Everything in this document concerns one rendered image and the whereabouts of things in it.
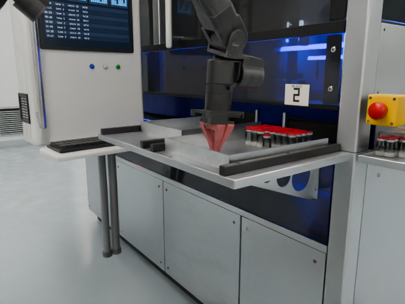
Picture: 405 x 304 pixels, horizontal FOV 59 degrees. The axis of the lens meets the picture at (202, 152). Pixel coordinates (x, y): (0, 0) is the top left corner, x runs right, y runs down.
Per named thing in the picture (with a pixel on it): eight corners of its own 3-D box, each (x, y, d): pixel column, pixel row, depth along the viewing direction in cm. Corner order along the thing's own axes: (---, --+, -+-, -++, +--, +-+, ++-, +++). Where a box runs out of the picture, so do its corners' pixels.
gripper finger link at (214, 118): (232, 158, 78) (235, 114, 76) (206, 160, 73) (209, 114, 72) (213, 152, 83) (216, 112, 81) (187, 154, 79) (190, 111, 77)
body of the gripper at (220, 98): (244, 120, 78) (247, 86, 77) (207, 120, 72) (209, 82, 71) (225, 117, 83) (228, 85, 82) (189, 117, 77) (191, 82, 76)
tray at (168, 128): (214, 123, 147) (214, 114, 146) (261, 131, 127) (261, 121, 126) (140, 131, 127) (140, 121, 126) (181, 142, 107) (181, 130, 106)
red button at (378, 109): (373, 117, 86) (375, 101, 85) (390, 119, 83) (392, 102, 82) (364, 119, 84) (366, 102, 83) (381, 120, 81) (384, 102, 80)
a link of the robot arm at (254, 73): (210, 23, 75) (232, 28, 69) (252, 31, 81) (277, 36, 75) (200, 79, 80) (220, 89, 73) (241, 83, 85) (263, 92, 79)
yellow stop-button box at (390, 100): (379, 122, 91) (382, 93, 90) (409, 125, 86) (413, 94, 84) (363, 124, 87) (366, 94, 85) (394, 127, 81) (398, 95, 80)
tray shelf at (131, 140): (207, 126, 151) (207, 122, 151) (365, 155, 97) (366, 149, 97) (97, 138, 123) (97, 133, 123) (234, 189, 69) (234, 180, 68)
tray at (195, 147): (257, 137, 114) (257, 126, 114) (327, 151, 94) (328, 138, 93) (164, 151, 95) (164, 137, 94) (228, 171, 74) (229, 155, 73)
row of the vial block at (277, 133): (249, 141, 107) (249, 125, 106) (297, 151, 93) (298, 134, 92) (243, 142, 106) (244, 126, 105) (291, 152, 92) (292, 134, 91)
